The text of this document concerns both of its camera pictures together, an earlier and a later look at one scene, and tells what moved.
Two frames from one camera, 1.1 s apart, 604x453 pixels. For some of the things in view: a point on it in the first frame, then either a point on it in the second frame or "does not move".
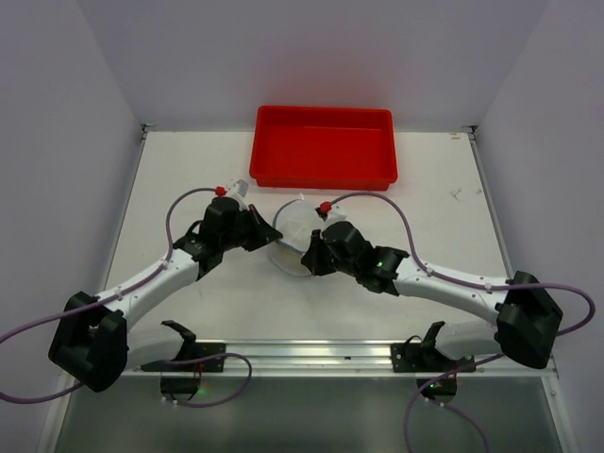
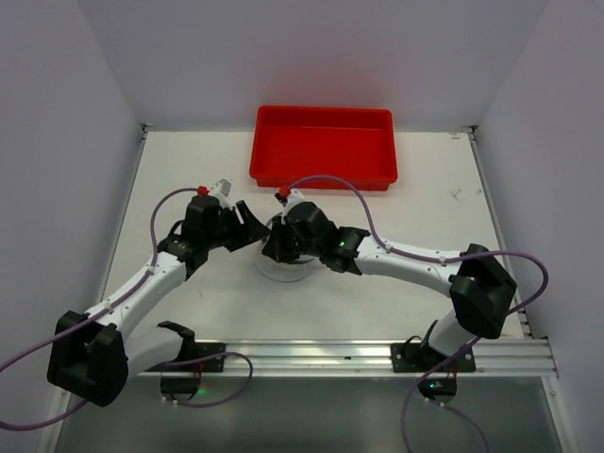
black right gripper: [320, 252] -> [285, 241]
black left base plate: [202, 350] does not move
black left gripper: [250, 226] does not move
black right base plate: [420, 358] does not move
